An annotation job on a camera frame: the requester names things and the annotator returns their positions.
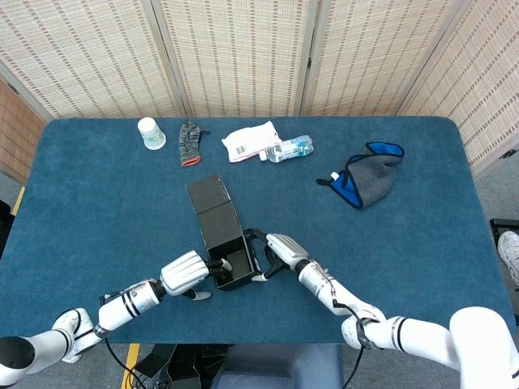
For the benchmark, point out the white sneaker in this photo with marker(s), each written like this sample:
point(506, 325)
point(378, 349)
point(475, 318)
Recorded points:
point(510, 251)

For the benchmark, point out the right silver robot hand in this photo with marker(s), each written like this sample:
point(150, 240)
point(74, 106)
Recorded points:
point(288, 251)

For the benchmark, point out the clear plastic water bottle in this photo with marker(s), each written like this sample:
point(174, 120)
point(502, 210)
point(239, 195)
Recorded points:
point(290, 149)

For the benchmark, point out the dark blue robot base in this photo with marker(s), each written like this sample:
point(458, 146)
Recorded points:
point(275, 368)

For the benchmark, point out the blue carpet floor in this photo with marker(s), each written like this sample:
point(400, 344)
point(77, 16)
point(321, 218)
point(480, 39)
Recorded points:
point(405, 223)

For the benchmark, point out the grey blue cloth pouch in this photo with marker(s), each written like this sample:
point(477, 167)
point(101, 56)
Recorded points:
point(377, 178)

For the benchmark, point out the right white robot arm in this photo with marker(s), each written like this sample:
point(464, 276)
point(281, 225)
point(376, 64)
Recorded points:
point(353, 300)

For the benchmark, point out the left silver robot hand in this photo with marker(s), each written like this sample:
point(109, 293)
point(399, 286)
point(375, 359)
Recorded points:
point(182, 273)

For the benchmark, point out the beige woven folding screen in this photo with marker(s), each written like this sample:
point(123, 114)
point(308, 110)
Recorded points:
point(243, 56)

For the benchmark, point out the brown woven screen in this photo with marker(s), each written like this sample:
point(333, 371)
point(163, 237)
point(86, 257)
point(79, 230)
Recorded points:
point(16, 133)

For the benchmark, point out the black stand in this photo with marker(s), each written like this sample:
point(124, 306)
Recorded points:
point(503, 225)

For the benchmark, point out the white paper cup green print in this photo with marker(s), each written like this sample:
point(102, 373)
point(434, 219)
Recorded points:
point(151, 135)

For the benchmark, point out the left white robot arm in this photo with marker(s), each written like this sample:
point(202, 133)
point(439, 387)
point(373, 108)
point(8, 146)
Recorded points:
point(121, 308)

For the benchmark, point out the white plastic package pink print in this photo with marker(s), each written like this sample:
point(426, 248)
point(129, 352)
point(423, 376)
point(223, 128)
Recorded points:
point(247, 142)

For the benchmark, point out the black foldable cardboard box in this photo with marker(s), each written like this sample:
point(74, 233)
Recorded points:
point(219, 223)

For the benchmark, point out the grey knit glove orange cuff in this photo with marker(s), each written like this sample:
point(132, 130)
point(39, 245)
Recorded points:
point(189, 142)

